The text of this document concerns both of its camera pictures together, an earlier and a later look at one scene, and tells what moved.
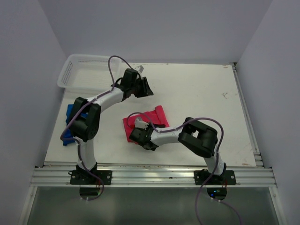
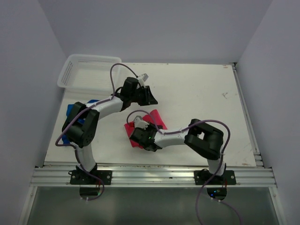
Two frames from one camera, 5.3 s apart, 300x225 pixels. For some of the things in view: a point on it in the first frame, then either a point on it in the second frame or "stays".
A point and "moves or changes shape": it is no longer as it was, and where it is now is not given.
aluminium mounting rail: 152,177 stays
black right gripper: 149,125 stays
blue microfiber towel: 68,134 stays
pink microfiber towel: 157,116 moves or changes shape
